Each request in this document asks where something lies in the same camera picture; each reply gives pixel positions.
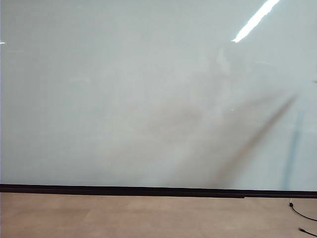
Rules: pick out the whiteboard with black frame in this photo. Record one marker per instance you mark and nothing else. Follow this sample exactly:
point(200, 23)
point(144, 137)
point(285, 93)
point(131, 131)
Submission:
point(148, 99)

